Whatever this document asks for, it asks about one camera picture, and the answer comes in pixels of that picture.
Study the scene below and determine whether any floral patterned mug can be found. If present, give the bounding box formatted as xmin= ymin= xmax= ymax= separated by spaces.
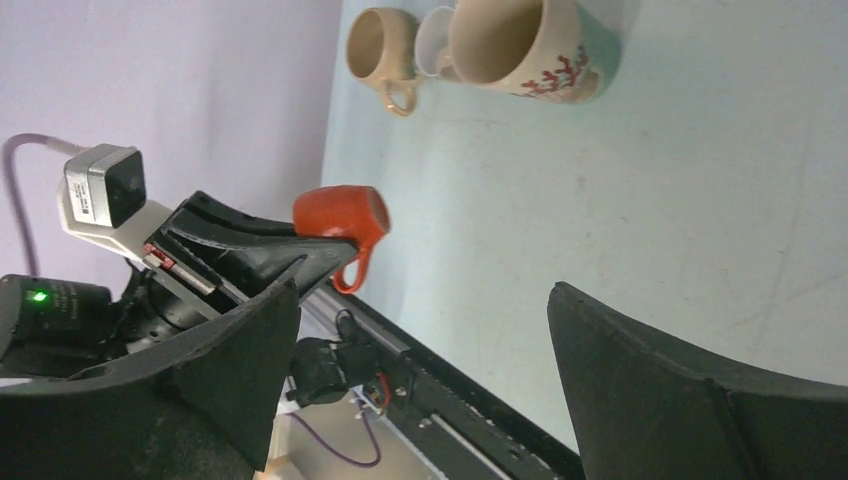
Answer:
xmin=438 ymin=0 xmax=623 ymax=105

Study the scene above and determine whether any beige ceramic cup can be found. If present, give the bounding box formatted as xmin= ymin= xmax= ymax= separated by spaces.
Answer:
xmin=345 ymin=7 xmax=423 ymax=117

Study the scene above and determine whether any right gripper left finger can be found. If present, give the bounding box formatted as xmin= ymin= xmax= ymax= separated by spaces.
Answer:
xmin=1 ymin=280 xmax=301 ymax=479

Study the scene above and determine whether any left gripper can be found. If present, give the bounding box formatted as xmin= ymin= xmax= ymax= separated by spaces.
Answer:
xmin=99 ymin=191 xmax=358 ymax=360

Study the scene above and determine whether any small white cup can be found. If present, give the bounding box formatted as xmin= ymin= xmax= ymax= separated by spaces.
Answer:
xmin=414 ymin=6 xmax=457 ymax=81

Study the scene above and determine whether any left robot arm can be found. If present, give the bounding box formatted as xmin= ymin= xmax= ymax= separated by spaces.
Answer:
xmin=1 ymin=191 xmax=358 ymax=378

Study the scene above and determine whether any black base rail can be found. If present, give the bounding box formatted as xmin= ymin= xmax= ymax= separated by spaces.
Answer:
xmin=284 ymin=285 xmax=584 ymax=479

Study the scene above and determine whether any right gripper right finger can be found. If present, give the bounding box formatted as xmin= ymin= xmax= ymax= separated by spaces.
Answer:
xmin=547 ymin=282 xmax=847 ymax=479

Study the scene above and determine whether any orange small cup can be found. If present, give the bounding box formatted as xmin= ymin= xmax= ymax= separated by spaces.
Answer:
xmin=292 ymin=185 xmax=391 ymax=294

